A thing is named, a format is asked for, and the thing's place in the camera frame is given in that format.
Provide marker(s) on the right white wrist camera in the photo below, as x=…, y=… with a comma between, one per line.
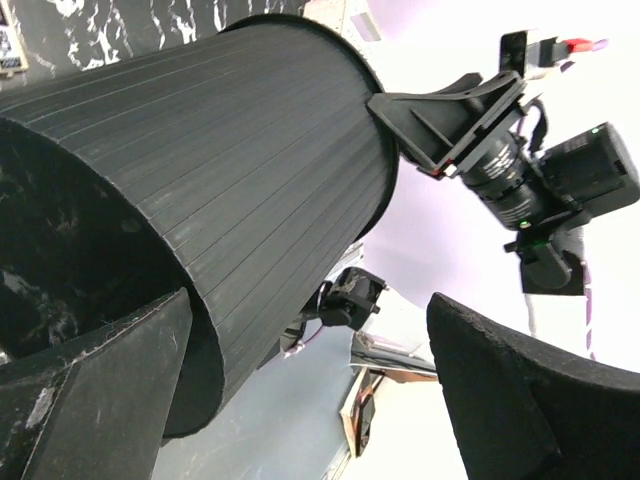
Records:
x=544, y=56

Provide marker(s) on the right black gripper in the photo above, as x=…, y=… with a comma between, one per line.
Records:
x=445, y=133

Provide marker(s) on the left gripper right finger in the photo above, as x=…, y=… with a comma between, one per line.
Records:
x=521, y=408

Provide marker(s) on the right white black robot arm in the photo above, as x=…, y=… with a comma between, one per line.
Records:
x=546, y=196

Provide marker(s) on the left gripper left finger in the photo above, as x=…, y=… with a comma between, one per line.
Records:
x=96, y=406

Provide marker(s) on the large black plastic bucket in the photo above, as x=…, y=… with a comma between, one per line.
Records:
x=238, y=168

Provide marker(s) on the small white red box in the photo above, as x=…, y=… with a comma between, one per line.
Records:
x=13, y=58

